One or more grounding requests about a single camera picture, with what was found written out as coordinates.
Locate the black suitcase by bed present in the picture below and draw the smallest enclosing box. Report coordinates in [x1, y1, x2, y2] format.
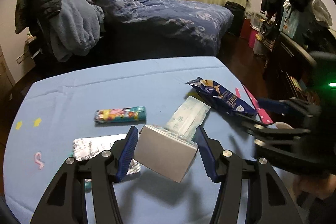
[224, 1, 245, 37]

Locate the blue waffle biscuit wrapper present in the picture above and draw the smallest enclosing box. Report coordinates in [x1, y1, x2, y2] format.
[186, 77, 257, 118]

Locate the white speckled trash bin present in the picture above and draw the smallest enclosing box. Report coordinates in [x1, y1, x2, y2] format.
[274, 122, 293, 130]

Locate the colourful cartoon lighter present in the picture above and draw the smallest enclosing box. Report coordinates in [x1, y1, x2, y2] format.
[94, 106, 146, 123]

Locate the bed with navy duvet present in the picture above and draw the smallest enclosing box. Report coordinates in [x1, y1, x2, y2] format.
[87, 0, 234, 60]

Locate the cluttered dark shelf unit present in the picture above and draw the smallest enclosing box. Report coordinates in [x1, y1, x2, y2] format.
[264, 0, 335, 105]

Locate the pink polka dot strip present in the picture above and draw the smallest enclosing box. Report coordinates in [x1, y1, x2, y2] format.
[234, 85, 274, 126]

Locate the right hand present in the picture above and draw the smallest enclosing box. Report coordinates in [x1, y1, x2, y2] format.
[293, 174, 335, 200]

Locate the light blue star tablecloth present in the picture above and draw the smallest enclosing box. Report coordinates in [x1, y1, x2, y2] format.
[3, 57, 251, 223]

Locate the small grey cardboard box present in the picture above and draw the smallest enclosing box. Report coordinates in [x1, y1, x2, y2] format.
[134, 124, 198, 183]

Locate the white green tissue pack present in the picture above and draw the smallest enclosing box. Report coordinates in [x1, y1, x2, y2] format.
[165, 96, 211, 141]

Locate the grey blue fleece blanket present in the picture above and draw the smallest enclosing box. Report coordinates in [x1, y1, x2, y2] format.
[50, 0, 104, 62]

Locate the silver foil blister pack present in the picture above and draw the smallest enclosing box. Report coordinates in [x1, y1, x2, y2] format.
[70, 133, 141, 192]

